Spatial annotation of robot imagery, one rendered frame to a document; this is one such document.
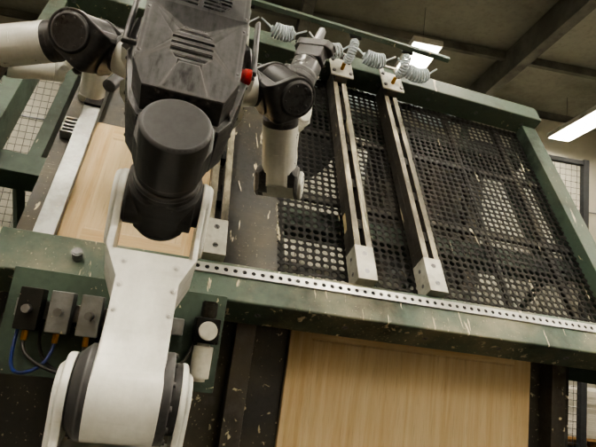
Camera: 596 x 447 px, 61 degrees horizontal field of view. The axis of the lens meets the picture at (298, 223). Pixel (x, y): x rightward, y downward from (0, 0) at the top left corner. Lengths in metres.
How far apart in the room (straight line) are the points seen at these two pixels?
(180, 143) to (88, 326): 0.56
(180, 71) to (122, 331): 0.47
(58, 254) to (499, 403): 1.49
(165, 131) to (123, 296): 0.27
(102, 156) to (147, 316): 0.86
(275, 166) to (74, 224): 0.56
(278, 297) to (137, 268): 0.56
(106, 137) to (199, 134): 0.91
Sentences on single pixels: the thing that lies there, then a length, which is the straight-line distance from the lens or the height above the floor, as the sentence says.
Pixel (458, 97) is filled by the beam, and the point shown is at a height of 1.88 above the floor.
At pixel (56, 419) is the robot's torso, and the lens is 0.84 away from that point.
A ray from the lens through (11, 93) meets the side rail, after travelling 1.79.
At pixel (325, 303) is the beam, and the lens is 1.41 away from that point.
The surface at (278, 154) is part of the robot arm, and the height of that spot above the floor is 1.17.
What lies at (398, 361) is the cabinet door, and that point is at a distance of 1.76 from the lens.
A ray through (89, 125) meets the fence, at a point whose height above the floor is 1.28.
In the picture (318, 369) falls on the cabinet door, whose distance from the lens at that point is 1.65.
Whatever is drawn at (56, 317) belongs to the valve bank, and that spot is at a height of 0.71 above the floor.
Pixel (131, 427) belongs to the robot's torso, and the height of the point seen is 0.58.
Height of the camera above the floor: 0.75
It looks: 12 degrees up
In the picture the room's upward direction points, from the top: 8 degrees clockwise
